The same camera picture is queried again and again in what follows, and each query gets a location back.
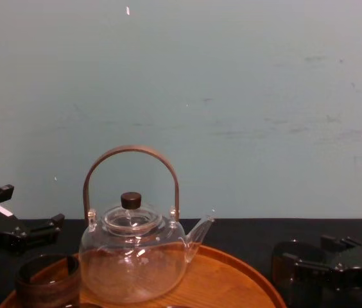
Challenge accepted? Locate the glass teapot with wooden handle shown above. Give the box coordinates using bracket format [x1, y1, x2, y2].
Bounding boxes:
[78, 145, 217, 305]

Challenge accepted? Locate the glass teapot lid dark knob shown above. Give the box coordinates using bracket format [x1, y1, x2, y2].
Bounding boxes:
[103, 191, 164, 234]

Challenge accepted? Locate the glass cup with wooden sleeve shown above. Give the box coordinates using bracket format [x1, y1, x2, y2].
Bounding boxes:
[14, 253, 82, 308]

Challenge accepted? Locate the round wooden tray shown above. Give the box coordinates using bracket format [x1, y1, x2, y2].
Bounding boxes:
[0, 245, 288, 308]

